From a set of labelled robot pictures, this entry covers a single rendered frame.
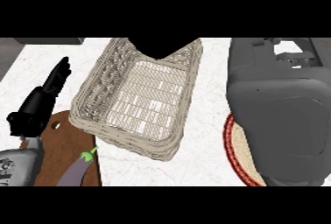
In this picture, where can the purple eggplant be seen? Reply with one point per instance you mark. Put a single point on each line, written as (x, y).
(75, 173)

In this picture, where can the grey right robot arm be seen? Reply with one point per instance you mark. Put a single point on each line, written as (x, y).
(279, 116)

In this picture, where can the beige wicker basket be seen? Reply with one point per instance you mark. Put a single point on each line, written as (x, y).
(142, 99)

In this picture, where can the dark grey appliance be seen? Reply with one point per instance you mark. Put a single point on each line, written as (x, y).
(52, 40)

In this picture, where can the brown wooden cutting board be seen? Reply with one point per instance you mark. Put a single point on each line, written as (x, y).
(63, 137)

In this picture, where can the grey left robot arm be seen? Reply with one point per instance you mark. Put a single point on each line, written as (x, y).
(19, 166)

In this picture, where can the round beige red-rimmed placemat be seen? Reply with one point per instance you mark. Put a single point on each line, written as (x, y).
(241, 154)

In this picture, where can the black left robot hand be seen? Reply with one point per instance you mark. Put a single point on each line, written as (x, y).
(35, 108)

